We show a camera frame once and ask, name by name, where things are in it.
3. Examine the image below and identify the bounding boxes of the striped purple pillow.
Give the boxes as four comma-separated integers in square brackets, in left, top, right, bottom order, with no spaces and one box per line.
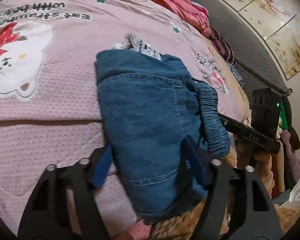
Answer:
[209,26,237,66]

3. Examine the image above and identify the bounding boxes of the pile of folded clothes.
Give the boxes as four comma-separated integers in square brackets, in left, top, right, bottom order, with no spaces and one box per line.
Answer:
[271,96,300,199]

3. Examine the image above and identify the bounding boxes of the pink polka dot pajama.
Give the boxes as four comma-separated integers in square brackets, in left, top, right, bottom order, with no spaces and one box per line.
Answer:
[112,219,153,240]

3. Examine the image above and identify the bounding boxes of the grey padded headboard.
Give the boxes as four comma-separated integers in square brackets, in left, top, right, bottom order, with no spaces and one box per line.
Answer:
[191,0,292,102]

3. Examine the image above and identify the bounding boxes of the wall landscape painting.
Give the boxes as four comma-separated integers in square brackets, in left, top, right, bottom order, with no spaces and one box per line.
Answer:
[222,0,300,80]

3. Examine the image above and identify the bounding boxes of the blue denim lace-hem pants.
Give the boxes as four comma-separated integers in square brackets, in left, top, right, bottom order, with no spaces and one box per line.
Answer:
[95,32,231,223]

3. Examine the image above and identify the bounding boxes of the person right hand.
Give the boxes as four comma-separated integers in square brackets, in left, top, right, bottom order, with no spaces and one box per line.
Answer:
[235,136,273,183]

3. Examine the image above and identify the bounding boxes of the pink strawberry print duvet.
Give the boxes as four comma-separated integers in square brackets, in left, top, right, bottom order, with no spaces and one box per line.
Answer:
[0,0,249,233]

